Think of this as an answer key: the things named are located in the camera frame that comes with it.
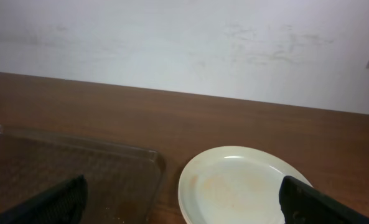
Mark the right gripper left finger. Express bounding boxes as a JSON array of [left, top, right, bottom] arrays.
[[0, 175, 88, 224]]

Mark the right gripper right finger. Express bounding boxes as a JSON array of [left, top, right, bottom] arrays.
[[279, 175, 369, 224]]

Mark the pale green plate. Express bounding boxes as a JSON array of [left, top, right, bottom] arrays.
[[178, 146, 308, 224]]

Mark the large brown serving tray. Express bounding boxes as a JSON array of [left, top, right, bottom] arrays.
[[0, 124, 166, 223]]

